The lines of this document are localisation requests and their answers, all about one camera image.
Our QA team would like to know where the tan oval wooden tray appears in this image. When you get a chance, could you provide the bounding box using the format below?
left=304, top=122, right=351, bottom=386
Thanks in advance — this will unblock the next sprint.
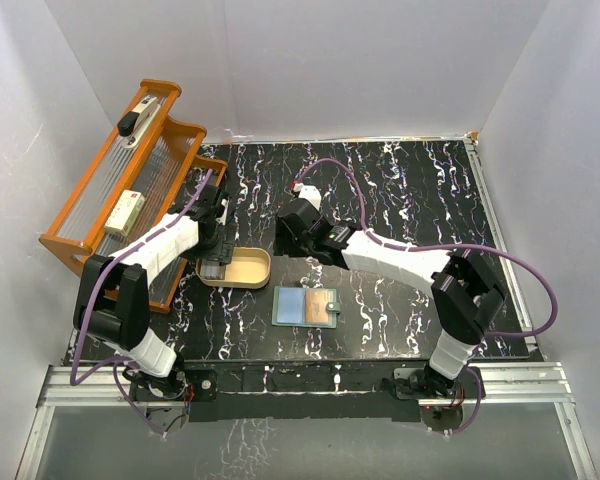
left=196, top=247, right=271, bottom=289

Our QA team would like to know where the mint green card holder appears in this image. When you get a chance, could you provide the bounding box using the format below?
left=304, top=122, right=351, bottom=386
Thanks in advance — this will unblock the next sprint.
left=272, top=286, right=341, bottom=329

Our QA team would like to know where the orange wooden shelf rack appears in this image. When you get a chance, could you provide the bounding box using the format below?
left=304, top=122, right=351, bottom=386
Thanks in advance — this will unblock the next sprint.
left=38, top=78, right=230, bottom=315

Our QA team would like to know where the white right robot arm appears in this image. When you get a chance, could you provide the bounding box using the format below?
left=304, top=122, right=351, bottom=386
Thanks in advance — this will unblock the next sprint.
left=274, top=198, right=506, bottom=397

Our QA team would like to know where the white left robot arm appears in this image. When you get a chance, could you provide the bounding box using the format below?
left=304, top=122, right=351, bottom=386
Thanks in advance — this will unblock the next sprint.
left=72, top=183, right=229, bottom=399

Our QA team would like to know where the white card stack in tray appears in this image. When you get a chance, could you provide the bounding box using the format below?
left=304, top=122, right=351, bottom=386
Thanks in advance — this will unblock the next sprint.
left=200, top=261, right=226, bottom=280

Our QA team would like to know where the white small cardboard box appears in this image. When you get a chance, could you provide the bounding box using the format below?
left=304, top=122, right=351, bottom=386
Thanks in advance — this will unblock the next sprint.
left=104, top=190, right=146, bottom=237

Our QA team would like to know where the black and white stapler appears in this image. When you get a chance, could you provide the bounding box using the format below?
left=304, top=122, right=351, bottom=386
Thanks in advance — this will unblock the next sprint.
left=116, top=95, right=161, bottom=150

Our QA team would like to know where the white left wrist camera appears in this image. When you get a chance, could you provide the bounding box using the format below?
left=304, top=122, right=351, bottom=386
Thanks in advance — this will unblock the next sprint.
left=216, top=198, right=229, bottom=226

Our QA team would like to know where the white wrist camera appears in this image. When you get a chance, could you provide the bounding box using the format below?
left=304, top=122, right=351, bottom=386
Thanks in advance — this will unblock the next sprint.
left=292, top=182, right=322, bottom=210
left=216, top=198, right=229, bottom=226

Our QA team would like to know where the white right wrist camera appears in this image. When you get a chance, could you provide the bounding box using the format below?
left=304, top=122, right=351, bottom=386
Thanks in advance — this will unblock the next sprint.
left=292, top=182, right=322, bottom=210

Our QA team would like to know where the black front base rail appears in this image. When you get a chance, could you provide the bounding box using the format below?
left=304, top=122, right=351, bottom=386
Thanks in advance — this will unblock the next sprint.
left=131, top=360, right=485, bottom=430

